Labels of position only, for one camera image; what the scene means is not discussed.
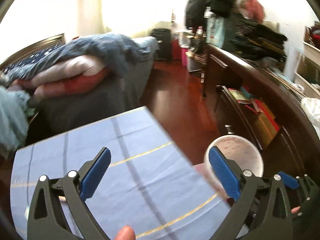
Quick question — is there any dark wooden dresser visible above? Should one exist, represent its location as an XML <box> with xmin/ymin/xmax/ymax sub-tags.
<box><xmin>201</xmin><ymin>42</ymin><xmax>320</xmax><ymax>188</ymax></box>

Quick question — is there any pink quilt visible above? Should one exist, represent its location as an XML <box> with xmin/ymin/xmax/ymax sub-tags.
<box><xmin>10</xmin><ymin>54</ymin><xmax>107</xmax><ymax>92</ymax></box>

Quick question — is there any blue checked tablecloth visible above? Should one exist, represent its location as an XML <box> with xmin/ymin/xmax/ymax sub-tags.
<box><xmin>10</xmin><ymin>106</ymin><xmax>232</xmax><ymax>240</ymax></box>

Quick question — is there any teal bag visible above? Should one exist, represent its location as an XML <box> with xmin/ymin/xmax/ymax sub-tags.
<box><xmin>206</xmin><ymin>15</ymin><xmax>225</xmax><ymax>48</ymax></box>

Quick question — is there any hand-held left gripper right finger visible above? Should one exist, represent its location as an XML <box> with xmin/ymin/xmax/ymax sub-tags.
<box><xmin>208</xmin><ymin>146</ymin><xmax>293</xmax><ymax>240</ymax></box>

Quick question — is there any person's left hand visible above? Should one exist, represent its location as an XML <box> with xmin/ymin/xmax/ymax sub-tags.
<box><xmin>114</xmin><ymin>225</ymin><xmax>137</xmax><ymax>240</ymax></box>

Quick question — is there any black suitcase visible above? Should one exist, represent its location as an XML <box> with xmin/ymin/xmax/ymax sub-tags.
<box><xmin>150</xmin><ymin>28</ymin><xmax>173</xmax><ymax>61</ymax></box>

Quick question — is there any sheer white curtain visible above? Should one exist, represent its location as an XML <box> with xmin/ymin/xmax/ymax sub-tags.
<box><xmin>76</xmin><ymin>0</ymin><xmax>174</xmax><ymax>38</ymax></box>

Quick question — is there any red storage box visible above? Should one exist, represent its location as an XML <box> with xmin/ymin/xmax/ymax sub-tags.
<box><xmin>171</xmin><ymin>39</ymin><xmax>182</xmax><ymax>61</ymax></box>

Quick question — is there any red and yellow box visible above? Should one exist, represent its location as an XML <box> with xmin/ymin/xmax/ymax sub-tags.
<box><xmin>244</xmin><ymin>99</ymin><xmax>280</xmax><ymax>148</ymax></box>

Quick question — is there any red quilt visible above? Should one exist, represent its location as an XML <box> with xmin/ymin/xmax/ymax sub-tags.
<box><xmin>32</xmin><ymin>68</ymin><xmax>110</xmax><ymax>101</ymax></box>

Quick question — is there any pink storage box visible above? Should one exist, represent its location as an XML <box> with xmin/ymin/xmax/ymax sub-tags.
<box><xmin>181</xmin><ymin>47</ymin><xmax>191</xmax><ymax>67</ymax></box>

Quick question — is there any white plastic bag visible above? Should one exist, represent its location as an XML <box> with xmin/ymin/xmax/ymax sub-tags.
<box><xmin>301</xmin><ymin>97</ymin><xmax>320</xmax><ymax>137</ymax></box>

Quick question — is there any stack of dark clothes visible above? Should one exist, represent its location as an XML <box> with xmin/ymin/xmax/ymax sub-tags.
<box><xmin>229</xmin><ymin>16</ymin><xmax>288</xmax><ymax>62</ymax></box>

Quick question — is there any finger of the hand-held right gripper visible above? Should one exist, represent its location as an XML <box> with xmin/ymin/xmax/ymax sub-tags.
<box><xmin>277</xmin><ymin>171</ymin><xmax>300</xmax><ymax>191</ymax></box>

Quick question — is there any white shelf unit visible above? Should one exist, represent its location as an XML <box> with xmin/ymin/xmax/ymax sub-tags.
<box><xmin>294</xmin><ymin>21</ymin><xmax>320</xmax><ymax>99</ymax></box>

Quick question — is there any black hanging coat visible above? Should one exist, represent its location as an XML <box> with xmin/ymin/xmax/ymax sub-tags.
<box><xmin>184</xmin><ymin>0</ymin><xmax>213</xmax><ymax>29</ymax></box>

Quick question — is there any black bag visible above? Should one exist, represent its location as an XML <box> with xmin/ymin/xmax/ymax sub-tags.
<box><xmin>208</xmin><ymin>0</ymin><xmax>237</xmax><ymax>18</ymax></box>

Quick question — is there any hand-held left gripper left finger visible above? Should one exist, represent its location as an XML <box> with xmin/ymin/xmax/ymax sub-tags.
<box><xmin>27</xmin><ymin>147</ymin><xmax>112</xmax><ymax>240</ymax></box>

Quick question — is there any navy star pillow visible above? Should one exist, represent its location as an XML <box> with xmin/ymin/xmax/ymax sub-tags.
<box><xmin>1</xmin><ymin>49</ymin><xmax>54</xmax><ymax>77</ymax></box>

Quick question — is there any dark wooden headboard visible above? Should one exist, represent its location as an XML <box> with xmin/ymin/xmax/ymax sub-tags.
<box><xmin>0</xmin><ymin>33</ymin><xmax>66</xmax><ymax>68</ymax></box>

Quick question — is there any light blue fleece blanket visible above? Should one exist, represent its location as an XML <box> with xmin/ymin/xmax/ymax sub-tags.
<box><xmin>0</xmin><ymin>87</ymin><xmax>32</xmax><ymax>158</ymax></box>

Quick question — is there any red pink clothing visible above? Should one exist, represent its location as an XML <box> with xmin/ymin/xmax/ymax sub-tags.
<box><xmin>234</xmin><ymin>0</ymin><xmax>266</xmax><ymax>23</ymax></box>

